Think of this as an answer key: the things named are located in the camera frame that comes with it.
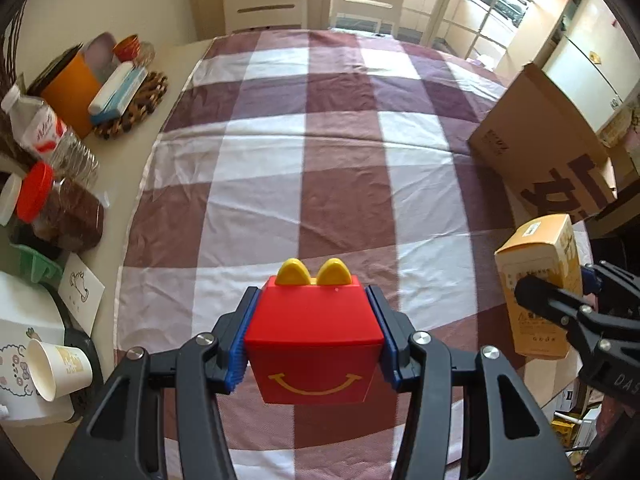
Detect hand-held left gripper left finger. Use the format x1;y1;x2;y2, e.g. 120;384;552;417
52;286;261;480

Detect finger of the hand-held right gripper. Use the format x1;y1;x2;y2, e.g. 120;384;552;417
514;270;640;361
580;259;640;313

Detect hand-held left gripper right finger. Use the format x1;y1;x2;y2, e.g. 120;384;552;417
365;285;576;480

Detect yellow white carton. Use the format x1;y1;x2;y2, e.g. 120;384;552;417
494;214;583;359

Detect red toy box yellow handles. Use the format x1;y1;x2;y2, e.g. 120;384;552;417
243;259;385;406

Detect large brown cardboard box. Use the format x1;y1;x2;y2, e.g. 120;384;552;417
467;62;618;223

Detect white cartoon printed container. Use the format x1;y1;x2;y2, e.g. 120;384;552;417
0;270;76;428

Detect orange container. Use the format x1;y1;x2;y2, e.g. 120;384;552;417
40;52;103;138

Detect white box black label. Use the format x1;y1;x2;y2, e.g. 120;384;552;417
552;385;583;411

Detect yellow patterned bag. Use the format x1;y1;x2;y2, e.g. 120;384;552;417
597;110;633;148

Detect black tray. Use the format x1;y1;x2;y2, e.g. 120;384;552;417
37;280;103;411

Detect white drawing card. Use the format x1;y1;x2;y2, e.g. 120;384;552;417
57;252;106;336

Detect white paper cup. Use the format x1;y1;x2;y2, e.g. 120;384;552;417
26;337;94;402

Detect purple white checked tablecloth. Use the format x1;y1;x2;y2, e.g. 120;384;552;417
112;29;593;480

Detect red lid glass jar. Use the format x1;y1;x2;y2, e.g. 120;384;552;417
17;161;106;253

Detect green plastic holder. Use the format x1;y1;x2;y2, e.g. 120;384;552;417
10;242;63;286

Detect white refrigerator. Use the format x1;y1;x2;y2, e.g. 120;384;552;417
542;0;638;133

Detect woven brown trivet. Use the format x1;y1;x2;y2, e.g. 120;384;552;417
94;71;168;140

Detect white lid jar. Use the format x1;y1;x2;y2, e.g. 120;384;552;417
0;175;23;226

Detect light blue tissue pack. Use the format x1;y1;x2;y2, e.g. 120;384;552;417
92;67;148;123

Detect plastic bottle red label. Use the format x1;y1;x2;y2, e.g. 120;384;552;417
0;85;101;186

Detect white oblong case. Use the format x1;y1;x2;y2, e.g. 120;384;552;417
88;60;137;116

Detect black toaster oven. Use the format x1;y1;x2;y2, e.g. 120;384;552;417
492;0;531;26

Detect glass sliding door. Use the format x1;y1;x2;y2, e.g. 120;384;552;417
420;0;581;71

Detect clear drinking glass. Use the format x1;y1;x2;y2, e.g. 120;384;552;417
135;40;157;68

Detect small red bowl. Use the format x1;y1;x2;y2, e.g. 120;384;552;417
112;34;141;63

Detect grey pink pouch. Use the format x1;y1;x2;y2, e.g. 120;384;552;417
82;32;121;81

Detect dark reed sticks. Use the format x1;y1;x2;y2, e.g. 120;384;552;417
0;0;31;111

